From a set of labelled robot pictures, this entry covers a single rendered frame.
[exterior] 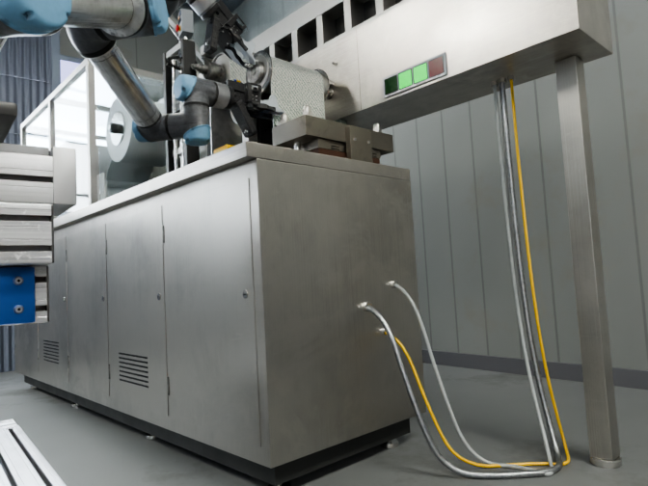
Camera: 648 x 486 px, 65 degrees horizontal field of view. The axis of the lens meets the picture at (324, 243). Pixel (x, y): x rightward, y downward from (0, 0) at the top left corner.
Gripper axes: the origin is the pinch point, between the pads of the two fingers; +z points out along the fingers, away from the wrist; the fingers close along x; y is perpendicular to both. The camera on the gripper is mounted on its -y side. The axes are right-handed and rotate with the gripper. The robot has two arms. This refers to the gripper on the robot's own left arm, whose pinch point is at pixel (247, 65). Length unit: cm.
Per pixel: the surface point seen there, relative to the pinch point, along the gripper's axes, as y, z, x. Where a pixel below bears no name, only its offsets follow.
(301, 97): 3.3, 19.3, -6.8
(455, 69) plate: 15, 36, -55
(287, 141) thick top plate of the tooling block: -22.7, 19.8, -17.9
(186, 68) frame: -0.6, -9.8, 26.5
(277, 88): -2.5, 10.6, -6.8
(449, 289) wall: 42, 179, 37
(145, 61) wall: 171, -9, 302
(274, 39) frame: 49, 8, 32
